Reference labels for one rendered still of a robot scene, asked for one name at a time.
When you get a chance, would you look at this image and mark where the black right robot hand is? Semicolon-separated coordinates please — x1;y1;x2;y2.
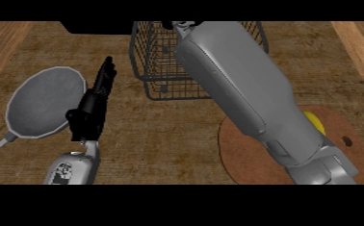
161;20;205;30

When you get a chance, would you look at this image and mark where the yellow cupcake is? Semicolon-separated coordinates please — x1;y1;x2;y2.
303;110;326;137

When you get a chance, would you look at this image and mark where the round brown cutting board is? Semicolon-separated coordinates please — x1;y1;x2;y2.
217;104;356;186

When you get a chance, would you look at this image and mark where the grey frying pan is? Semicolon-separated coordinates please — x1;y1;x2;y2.
0;65;88;148

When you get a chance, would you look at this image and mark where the dark wire tiered basket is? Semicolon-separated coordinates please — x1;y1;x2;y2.
127;20;270;101

